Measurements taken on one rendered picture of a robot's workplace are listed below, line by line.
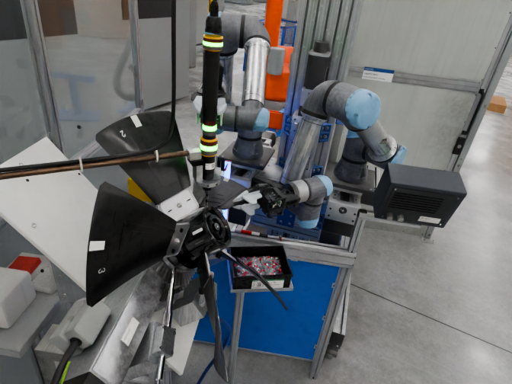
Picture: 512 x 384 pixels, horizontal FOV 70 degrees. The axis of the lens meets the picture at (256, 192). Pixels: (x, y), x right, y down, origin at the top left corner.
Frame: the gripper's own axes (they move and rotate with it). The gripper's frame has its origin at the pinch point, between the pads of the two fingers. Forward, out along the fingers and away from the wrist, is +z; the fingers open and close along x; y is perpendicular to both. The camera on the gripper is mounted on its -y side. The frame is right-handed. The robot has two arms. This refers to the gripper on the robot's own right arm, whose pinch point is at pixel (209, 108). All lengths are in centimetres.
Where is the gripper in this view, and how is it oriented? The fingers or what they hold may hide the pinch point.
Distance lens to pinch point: 89.4
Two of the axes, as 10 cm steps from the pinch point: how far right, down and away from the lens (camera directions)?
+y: -1.0, 8.5, 5.1
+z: 0.6, 5.2, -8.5
